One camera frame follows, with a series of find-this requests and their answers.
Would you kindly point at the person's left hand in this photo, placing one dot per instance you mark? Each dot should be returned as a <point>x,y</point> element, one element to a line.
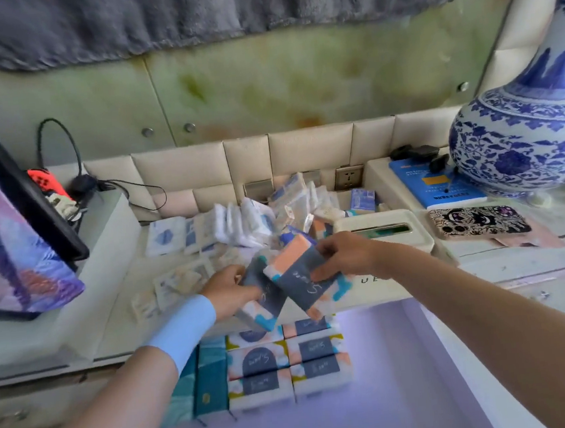
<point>225,295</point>

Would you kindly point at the person's right hand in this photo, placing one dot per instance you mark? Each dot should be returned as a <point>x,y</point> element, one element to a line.
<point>360,256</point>

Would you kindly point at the person's left thumb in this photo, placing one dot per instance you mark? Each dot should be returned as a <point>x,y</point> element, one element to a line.
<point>251,295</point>

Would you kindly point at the person's right thumb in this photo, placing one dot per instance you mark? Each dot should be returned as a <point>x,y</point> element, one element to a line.
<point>327,270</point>

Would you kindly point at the navy teal tissue packet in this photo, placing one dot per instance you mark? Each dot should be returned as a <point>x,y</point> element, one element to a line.
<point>266,298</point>

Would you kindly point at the navy orange tissue packet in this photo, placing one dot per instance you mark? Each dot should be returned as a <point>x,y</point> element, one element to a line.
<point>296,270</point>

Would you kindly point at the person's right forearm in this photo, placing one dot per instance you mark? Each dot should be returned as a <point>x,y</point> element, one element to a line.
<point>501,334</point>

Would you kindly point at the person's left forearm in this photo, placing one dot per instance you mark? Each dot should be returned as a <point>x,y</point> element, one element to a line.
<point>108,421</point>

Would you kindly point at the pile of white tissue packets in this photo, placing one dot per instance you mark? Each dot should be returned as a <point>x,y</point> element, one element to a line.
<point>224,232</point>

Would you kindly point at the white tissue box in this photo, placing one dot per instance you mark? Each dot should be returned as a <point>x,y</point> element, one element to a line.
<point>390,232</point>

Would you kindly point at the stack of patterned tissue packets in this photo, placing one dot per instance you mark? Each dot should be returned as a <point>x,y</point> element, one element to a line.
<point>288,361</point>

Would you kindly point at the light blue wristband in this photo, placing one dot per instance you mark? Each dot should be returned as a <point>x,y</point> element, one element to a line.
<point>181,330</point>

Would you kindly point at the small blue packet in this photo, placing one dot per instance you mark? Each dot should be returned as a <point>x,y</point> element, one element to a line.
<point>362,200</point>

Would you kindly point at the metal socket plate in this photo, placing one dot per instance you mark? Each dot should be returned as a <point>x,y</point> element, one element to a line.
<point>258,191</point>

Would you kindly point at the white drawer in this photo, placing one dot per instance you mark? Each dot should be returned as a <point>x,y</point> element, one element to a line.
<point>381,387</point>

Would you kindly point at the blue book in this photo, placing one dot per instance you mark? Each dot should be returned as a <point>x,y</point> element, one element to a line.
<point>425,186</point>

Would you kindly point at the black small case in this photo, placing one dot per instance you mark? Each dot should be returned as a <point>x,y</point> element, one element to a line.
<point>414,152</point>

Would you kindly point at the black white patterned phone case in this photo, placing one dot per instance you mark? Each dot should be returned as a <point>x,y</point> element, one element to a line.
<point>479,221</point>

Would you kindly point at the black power adapter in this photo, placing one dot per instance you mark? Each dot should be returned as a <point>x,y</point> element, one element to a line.
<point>83,184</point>

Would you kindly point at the pink paper sheet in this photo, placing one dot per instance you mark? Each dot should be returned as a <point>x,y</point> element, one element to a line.
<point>542,239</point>

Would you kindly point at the small white ornament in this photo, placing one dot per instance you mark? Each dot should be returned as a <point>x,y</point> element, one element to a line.
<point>541,199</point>

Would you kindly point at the red game controller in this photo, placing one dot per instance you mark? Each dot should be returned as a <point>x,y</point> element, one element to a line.
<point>47,183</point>

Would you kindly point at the blue and white porcelain vase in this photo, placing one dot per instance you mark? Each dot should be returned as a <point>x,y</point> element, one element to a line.
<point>535,124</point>

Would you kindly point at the black framed colourful monitor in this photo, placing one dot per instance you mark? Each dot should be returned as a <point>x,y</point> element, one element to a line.
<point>7,225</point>

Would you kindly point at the grey hanging towel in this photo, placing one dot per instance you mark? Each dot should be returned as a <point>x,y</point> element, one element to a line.
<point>190,9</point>

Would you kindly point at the wall power socket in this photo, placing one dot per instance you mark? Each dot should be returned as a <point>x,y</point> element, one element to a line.
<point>349,176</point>

